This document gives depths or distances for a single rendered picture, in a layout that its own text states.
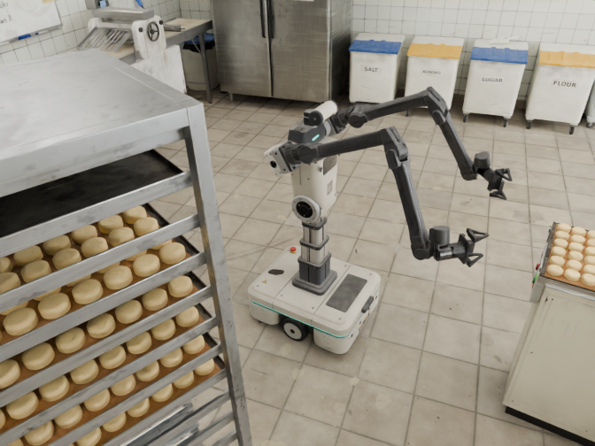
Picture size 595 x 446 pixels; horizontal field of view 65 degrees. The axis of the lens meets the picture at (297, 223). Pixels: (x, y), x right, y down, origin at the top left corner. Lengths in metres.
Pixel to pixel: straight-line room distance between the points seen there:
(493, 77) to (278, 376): 3.90
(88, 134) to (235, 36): 5.04
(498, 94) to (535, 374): 3.65
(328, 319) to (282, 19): 3.70
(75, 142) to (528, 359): 2.01
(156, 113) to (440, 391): 2.18
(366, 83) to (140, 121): 4.94
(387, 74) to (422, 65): 0.39
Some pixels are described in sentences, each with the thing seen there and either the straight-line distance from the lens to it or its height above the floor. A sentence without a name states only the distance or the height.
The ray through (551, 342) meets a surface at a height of 0.57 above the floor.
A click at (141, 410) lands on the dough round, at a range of 1.18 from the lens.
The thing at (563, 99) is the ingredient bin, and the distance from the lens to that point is 5.54.
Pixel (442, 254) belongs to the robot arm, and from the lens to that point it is 1.78.
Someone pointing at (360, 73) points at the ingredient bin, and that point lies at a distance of 5.57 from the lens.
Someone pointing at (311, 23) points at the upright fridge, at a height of 1.02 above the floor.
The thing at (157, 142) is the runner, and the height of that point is 1.77.
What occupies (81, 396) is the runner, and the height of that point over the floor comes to 1.32.
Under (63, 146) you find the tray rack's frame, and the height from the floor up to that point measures 1.81.
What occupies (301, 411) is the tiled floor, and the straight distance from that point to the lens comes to 2.49.
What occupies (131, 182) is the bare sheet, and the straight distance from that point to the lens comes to 0.89.
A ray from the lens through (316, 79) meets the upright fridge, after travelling 5.45.
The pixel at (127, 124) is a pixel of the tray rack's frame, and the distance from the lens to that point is 0.74.
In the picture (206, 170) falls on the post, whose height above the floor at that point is 1.70.
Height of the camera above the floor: 2.08
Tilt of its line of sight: 35 degrees down
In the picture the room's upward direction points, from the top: 2 degrees counter-clockwise
